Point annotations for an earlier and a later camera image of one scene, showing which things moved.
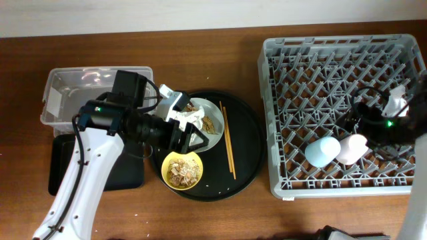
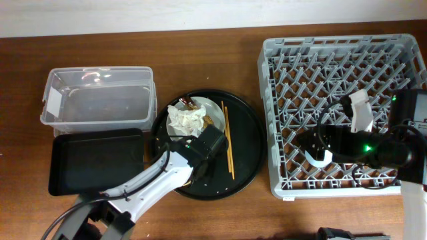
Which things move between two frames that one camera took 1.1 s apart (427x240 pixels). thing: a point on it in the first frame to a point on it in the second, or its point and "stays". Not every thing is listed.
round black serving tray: x=229 y=167 stays
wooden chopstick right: x=231 y=159 stays
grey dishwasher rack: x=307 y=84 stays
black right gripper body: x=360 y=109 to x=339 y=133
